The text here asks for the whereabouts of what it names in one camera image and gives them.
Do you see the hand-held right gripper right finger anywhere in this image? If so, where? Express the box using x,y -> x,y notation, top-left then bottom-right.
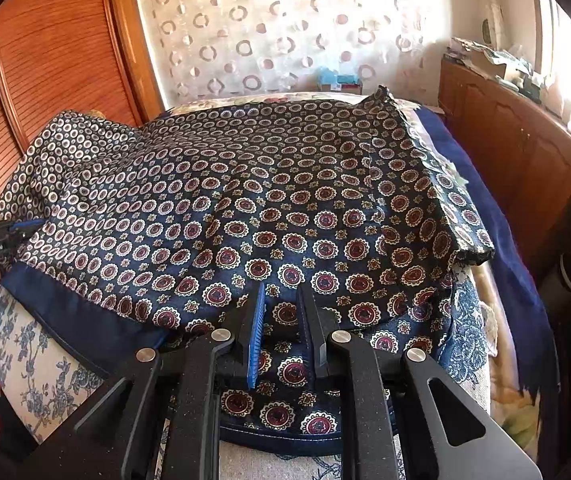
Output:
298,285 -> 541,480

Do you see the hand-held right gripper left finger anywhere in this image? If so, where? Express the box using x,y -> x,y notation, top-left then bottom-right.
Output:
20,282 -> 266,480

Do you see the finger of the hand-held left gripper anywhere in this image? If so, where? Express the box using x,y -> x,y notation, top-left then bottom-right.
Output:
8,217 -> 49,242

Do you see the navy patterned satin shirt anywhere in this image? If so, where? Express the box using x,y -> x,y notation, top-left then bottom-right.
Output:
0,85 -> 496,461

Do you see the blue floral white bedsheet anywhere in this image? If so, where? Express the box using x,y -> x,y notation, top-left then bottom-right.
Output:
0,265 -> 496,480

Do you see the navy blue blanket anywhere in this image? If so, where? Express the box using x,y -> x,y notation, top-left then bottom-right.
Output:
415,105 -> 561,411

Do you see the blue tissue box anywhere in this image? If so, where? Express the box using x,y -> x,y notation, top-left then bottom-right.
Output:
315,66 -> 363,93

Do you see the grey round bin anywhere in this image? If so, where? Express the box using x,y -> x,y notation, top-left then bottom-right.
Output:
540,252 -> 571,306

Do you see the long wooden cabinet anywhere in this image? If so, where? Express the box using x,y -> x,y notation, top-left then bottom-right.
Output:
438,57 -> 571,281

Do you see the pile of papers and boxes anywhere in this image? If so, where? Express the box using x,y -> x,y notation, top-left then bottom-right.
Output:
443,35 -> 536,96

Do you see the tied-back lace window curtain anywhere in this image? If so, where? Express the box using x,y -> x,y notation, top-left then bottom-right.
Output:
473,0 -> 536,56

